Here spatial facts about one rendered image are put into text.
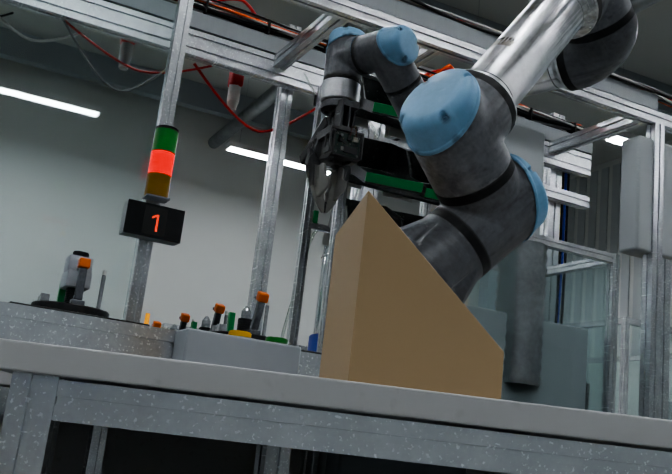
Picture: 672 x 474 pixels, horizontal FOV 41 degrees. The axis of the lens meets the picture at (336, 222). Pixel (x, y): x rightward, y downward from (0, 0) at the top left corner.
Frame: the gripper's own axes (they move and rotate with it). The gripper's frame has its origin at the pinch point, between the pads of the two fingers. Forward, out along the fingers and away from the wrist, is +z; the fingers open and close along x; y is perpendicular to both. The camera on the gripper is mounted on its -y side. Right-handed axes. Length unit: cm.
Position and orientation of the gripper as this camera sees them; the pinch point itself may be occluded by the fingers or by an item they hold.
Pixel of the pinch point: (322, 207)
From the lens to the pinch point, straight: 168.5
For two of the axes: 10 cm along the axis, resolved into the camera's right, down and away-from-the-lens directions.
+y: 4.6, -1.8, -8.7
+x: 8.8, 2.1, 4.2
